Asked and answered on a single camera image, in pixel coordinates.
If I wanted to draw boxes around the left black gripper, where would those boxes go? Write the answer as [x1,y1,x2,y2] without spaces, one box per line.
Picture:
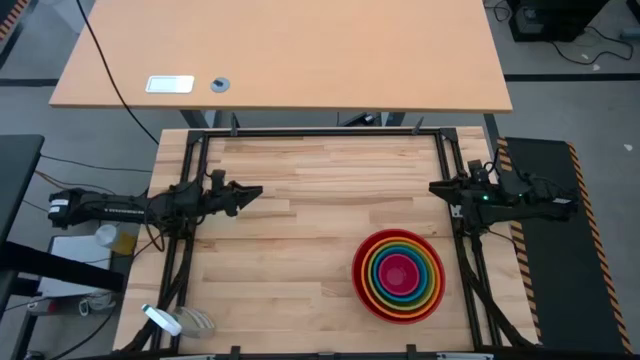
[197,180,265,219]

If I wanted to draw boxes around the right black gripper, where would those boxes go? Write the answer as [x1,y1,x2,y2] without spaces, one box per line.
[428,177,482,220]

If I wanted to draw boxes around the small red bowl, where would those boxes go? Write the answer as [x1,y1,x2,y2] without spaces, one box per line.
[377,252,421,297]

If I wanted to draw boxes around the teal blue bowl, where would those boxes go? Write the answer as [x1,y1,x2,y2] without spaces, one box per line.
[372,246,430,308]

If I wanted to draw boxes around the yellow-green bowl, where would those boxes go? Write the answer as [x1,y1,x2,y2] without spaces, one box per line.
[366,241,436,314]

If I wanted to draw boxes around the orange bowl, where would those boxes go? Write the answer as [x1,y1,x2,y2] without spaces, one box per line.
[360,235,442,320]

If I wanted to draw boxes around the nested rainbow bowls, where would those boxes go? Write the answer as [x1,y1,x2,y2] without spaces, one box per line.
[351,228,447,326]

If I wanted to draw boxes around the yellow small item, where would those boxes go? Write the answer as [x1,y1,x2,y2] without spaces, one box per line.
[114,231,138,257]

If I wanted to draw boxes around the black hazard-striped mat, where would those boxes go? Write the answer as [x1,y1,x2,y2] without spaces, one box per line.
[494,136,636,356]

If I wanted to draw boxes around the white flat device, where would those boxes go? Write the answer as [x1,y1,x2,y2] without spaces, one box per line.
[144,74,196,95]

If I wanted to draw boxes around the beige striped cloth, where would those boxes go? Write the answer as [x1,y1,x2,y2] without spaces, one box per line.
[172,305,218,340]

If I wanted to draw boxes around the clear plastic cup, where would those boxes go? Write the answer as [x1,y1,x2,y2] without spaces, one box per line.
[94,223,119,249]

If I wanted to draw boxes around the white spray bottle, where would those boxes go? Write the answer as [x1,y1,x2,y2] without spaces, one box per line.
[140,303,184,338]

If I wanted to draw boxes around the beige desk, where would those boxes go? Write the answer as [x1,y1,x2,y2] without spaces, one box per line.
[48,0,514,114]

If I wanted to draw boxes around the white flat box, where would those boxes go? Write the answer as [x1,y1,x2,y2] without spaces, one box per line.
[36,234,114,300]

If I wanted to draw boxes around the black computer box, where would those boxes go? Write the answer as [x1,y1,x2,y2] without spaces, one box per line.
[506,0,610,44]

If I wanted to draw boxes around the black side table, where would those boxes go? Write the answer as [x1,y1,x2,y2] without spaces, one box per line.
[0,133,126,321]

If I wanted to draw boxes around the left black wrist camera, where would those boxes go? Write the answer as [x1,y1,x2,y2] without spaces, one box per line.
[209,168,228,194]

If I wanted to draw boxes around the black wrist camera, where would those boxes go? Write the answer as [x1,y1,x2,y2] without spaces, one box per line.
[209,168,228,194]
[466,159,495,185]

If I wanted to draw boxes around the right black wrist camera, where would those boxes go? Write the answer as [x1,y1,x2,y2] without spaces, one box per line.
[466,159,495,185]

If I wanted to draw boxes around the black aluminium frame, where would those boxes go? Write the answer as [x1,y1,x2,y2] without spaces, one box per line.
[132,113,540,360]

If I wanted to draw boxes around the thin black cable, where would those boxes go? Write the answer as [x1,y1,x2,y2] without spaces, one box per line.
[548,25,637,67]

